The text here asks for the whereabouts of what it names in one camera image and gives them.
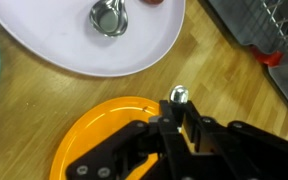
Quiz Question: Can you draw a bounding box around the large white plate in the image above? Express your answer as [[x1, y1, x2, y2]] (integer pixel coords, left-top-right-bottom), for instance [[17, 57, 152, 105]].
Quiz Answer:
[[0, 0, 187, 78]]

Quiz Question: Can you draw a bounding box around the grey wire dish rack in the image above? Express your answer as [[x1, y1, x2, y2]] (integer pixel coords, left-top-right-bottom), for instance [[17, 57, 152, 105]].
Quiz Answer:
[[207, 0, 288, 56]]

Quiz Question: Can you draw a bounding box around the yellow plate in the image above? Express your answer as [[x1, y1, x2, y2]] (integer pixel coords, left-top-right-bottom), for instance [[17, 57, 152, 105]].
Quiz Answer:
[[48, 96, 198, 180]]

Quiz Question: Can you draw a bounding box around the large silver spoon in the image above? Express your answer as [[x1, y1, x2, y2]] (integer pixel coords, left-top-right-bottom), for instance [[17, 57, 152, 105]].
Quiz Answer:
[[89, 0, 129, 38]]

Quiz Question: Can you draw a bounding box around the brown wooden spoon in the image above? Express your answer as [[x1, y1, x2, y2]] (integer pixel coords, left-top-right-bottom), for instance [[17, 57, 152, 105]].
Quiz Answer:
[[138, 0, 167, 6]]

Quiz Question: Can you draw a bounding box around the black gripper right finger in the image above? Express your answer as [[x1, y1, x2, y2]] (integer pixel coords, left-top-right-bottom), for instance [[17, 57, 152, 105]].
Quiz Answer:
[[183, 100, 288, 180]]

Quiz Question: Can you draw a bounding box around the red plastic rack foot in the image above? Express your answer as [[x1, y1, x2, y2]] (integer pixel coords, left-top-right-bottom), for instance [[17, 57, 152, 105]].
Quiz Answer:
[[250, 46, 284, 68]]

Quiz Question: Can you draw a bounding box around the small silver spoon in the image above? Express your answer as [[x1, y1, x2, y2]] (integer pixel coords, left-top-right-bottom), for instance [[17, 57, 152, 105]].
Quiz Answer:
[[169, 84, 190, 104]]

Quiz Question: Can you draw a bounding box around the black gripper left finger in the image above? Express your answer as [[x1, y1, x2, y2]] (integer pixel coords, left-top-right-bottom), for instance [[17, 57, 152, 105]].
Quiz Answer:
[[65, 99, 188, 180]]

